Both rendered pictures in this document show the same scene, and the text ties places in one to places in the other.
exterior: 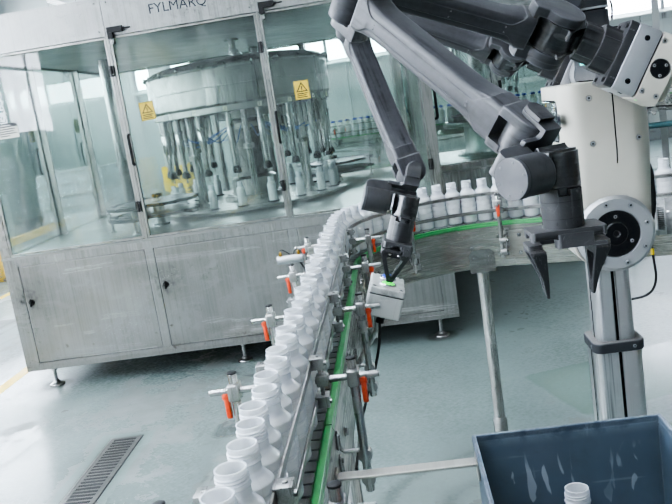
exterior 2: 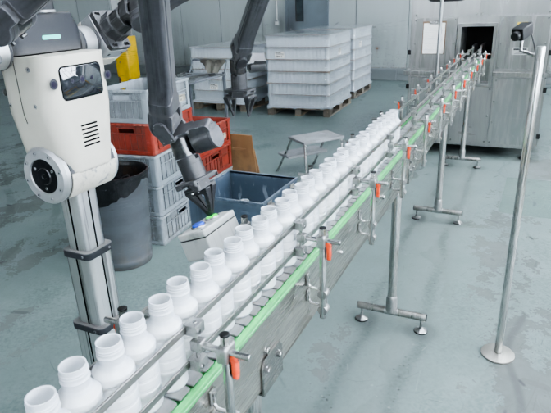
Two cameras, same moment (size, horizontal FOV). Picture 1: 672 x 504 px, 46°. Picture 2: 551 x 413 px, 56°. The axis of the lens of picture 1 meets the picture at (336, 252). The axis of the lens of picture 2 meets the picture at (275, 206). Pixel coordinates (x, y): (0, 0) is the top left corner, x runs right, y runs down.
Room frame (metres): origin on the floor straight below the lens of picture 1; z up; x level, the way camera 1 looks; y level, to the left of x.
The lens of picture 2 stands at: (2.82, 0.46, 1.59)
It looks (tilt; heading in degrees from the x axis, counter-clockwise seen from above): 21 degrees down; 201
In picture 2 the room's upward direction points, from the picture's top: 2 degrees counter-clockwise
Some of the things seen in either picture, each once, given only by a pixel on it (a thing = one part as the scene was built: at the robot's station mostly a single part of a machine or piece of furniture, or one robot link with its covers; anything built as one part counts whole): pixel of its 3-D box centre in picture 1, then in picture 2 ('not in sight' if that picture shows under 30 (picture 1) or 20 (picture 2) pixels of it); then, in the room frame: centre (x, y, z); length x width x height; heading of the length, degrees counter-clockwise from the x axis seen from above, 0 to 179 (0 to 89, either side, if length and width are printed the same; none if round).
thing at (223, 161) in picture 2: not in sight; (196, 161); (-1.07, -1.75, 0.33); 0.61 x 0.41 x 0.22; 178
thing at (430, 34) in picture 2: not in sight; (433, 38); (-2.95, 0.06, 1.22); 0.23 x 0.03 x 0.32; 85
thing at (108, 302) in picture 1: (246, 166); not in sight; (6.18, 0.58, 1.18); 2.88 x 2.73 x 2.35; 85
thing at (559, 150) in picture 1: (555, 169); (239, 65); (1.08, -0.31, 1.39); 0.07 x 0.06 x 0.07; 125
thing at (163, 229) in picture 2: not in sight; (161, 214); (-0.36, -1.70, 0.11); 0.61 x 0.41 x 0.22; 1
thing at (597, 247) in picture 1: (580, 261); (236, 102); (1.08, -0.34, 1.26); 0.07 x 0.07 x 0.09; 85
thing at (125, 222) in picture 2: not in sight; (119, 216); (0.19, -1.65, 0.32); 0.45 x 0.45 x 0.64
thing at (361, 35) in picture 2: not in sight; (337, 60); (-6.85, -1.89, 0.59); 1.25 x 1.03 x 1.17; 176
